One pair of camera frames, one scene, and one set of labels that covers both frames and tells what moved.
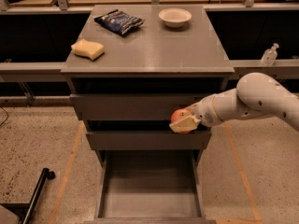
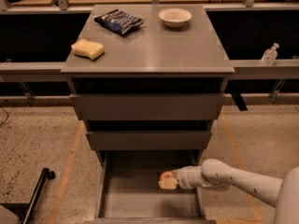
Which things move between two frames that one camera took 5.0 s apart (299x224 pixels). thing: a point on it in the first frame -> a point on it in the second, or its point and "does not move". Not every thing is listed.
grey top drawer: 134,106 does not move
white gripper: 206,111 -> 183,178
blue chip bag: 120,21 does not move
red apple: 178,115 -> 167,175
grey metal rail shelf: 51,71 does not move
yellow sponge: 88,49 does not move
